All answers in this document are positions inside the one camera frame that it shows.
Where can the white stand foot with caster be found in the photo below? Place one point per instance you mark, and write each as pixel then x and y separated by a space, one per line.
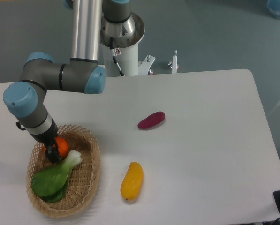
pixel 173 65

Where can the woven wicker basket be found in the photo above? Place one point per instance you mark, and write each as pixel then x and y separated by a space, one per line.
pixel 83 180

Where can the purple sweet potato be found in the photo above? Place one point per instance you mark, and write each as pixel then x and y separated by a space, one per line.
pixel 152 120

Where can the blue plastic bag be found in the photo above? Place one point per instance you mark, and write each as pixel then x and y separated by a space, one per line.
pixel 274 7

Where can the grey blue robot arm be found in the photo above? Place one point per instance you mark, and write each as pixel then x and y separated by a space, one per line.
pixel 25 98

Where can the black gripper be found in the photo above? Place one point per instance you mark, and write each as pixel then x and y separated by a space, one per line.
pixel 48 139

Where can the yellow mango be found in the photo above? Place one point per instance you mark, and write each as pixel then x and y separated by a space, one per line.
pixel 132 182

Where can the green bok choy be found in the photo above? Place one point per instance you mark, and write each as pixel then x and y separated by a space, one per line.
pixel 51 183

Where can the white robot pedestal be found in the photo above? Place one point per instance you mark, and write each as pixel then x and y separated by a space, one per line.
pixel 120 47

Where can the orange fruit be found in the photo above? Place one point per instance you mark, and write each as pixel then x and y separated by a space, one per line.
pixel 62 146

